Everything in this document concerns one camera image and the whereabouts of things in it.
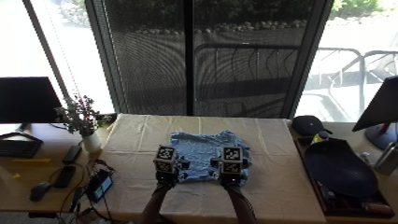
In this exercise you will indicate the person's left hand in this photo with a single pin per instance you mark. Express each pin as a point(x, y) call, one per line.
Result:
point(165, 176)

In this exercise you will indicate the person's right hand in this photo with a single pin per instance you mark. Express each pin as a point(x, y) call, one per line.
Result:
point(232, 179)

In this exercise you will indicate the light blue cloth garment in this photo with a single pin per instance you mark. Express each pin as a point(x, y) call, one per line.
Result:
point(203, 155)

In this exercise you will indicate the white marker cube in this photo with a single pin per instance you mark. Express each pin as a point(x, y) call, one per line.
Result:
point(165, 158)
point(231, 160)

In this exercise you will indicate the cream tablecloth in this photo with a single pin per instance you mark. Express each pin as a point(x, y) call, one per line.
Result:
point(199, 174)

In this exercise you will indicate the black device with blue screen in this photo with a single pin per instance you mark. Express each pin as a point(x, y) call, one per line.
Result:
point(99, 186)

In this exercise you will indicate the white vase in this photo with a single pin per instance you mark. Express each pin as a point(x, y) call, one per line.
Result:
point(91, 142)

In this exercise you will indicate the black remote control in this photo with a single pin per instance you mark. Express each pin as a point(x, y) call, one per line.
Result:
point(72, 153)
point(64, 176)

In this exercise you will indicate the black round case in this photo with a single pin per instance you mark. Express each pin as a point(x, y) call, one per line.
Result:
point(308, 125)

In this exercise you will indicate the yellow capped bottle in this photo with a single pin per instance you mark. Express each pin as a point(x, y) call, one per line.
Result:
point(320, 137)

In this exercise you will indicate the dark oval pan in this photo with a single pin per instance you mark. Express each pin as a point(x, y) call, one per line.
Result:
point(340, 168)

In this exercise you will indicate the dark wooden tray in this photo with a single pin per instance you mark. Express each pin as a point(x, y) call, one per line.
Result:
point(344, 186)

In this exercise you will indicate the flowering plant sprigs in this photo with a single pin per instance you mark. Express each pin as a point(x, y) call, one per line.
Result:
point(79, 115)

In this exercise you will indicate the black computer mouse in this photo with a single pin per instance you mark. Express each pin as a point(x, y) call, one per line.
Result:
point(40, 191)

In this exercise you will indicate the yellow pencil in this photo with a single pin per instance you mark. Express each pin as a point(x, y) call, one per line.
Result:
point(31, 160)

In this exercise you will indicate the black keyboard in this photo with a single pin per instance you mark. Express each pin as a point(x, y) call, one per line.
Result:
point(16, 148)

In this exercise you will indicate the dark mesh window screen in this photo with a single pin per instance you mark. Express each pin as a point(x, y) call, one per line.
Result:
point(207, 59)

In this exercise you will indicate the black computer monitor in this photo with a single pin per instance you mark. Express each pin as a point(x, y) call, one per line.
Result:
point(24, 99)

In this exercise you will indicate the tilted dark monitor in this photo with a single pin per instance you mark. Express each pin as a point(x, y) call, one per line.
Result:
point(380, 107)

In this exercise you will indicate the metal bike rack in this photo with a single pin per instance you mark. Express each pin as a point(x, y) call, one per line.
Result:
point(352, 71)

